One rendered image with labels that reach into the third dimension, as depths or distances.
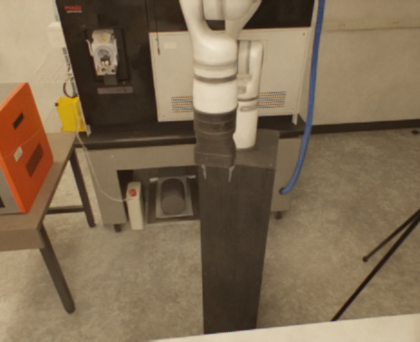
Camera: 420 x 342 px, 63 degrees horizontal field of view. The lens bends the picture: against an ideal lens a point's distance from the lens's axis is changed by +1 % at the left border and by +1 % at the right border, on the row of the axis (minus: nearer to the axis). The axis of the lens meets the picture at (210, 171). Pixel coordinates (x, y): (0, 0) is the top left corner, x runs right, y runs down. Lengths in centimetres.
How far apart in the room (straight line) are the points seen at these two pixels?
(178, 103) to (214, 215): 87
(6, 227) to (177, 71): 105
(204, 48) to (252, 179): 62
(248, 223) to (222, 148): 62
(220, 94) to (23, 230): 119
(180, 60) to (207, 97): 128
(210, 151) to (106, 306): 159
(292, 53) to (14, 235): 154
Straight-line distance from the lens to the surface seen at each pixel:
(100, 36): 175
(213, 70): 54
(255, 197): 112
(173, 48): 181
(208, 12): 52
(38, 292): 229
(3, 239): 165
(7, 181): 154
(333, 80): 341
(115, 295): 213
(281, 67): 192
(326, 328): 95
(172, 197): 233
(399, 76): 371
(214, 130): 58
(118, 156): 200
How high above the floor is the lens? 169
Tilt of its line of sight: 35 degrees down
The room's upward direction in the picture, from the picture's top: straight up
